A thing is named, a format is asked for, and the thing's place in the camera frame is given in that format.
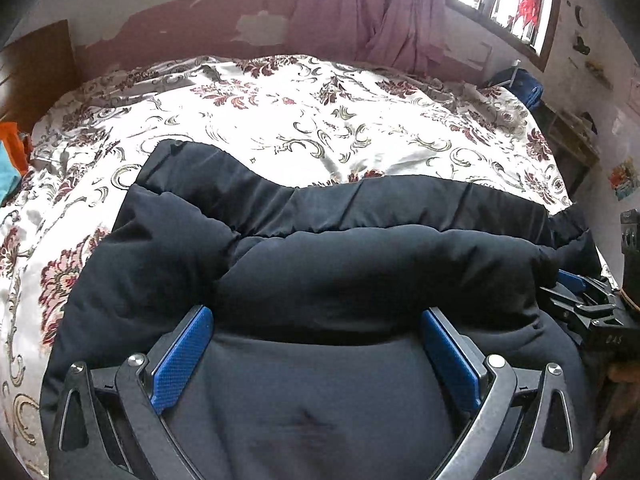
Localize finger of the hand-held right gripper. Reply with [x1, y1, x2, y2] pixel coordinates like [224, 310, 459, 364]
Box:
[556, 268, 621, 303]
[539, 285, 601, 333]

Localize group of colourful wall stickers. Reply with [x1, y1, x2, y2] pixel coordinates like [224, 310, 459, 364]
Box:
[565, 0, 640, 202]

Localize wooden headboard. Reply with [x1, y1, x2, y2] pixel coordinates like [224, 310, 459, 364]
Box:
[0, 20, 79, 133]

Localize orange cloth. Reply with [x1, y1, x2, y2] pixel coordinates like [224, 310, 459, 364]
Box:
[0, 121, 34, 177]

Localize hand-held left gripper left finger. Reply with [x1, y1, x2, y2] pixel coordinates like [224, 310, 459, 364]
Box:
[50, 304, 216, 480]

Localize wooden bedside desk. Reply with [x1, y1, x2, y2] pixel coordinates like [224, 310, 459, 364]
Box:
[542, 102, 601, 197]

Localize mauve curtain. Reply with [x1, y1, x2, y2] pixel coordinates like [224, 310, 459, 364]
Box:
[287, 0, 451, 74]

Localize blue bag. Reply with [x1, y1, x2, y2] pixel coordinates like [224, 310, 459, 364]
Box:
[487, 62, 546, 110]

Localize teal cloth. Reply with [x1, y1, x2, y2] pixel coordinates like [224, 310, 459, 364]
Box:
[0, 142, 26, 207]

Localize dark navy padded jacket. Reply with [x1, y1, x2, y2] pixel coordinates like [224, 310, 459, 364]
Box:
[39, 139, 603, 480]

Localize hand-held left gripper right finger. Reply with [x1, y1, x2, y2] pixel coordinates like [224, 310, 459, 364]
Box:
[419, 307, 585, 480]

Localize floral bedspread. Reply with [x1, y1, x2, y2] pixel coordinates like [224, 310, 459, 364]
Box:
[0, 54, 576, 480]

